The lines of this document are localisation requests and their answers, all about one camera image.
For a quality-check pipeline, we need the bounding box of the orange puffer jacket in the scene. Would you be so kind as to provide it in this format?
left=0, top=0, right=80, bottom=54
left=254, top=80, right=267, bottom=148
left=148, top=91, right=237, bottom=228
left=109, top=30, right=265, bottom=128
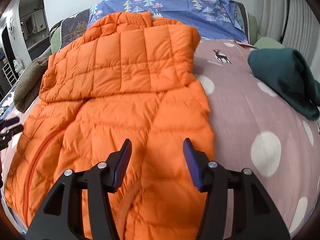
left=4, top=12, right=214, bottom=239

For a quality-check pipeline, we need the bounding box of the olive fleece garment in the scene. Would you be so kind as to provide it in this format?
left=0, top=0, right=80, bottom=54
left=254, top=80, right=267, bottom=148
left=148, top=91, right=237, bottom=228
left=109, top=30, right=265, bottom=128
left=14, top=57, right=48, bottom=113

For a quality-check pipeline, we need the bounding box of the white small rack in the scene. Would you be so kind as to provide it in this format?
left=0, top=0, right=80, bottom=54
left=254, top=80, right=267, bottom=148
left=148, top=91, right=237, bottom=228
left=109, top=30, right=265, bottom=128
left=2, top=62, right=17, bottom=87

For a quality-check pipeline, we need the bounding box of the white lucky cat figurine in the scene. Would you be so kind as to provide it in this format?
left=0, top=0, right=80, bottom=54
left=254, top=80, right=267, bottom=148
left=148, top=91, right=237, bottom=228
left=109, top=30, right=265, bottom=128
left=13, top=57, right=24, bottom=75

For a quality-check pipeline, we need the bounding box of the pink polka-dot bedspread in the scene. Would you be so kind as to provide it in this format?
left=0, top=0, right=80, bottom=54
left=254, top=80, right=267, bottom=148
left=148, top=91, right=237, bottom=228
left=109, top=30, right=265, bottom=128
left=8, top=40, right=319, bottom=236

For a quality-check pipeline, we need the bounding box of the dark floral pillow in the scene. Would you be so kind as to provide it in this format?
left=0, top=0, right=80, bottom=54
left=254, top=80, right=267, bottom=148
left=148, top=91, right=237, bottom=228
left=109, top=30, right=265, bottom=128
left=49, top=9, right=89, bottom=54

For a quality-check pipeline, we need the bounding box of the dark green folded sweater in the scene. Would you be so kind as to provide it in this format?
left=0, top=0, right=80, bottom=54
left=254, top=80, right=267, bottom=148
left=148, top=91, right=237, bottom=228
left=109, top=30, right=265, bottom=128
left=247, top=48, right=319, bottom=120

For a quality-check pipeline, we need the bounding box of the green pillow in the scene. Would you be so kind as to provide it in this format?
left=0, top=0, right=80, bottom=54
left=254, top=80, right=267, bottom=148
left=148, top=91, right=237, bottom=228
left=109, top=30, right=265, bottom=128
left=253, top=37, right=285, bottom=49

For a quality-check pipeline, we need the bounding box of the grey pleated curtain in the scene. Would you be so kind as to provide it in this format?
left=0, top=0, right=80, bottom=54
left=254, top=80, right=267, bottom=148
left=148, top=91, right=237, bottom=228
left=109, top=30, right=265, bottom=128
left=257, top=0, right=320, bottom=66

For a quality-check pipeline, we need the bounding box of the blue tree-print sheet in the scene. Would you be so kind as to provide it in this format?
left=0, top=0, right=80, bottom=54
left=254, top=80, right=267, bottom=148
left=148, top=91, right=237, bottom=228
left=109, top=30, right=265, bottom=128
left=87, top=0, right=248, bottom=43

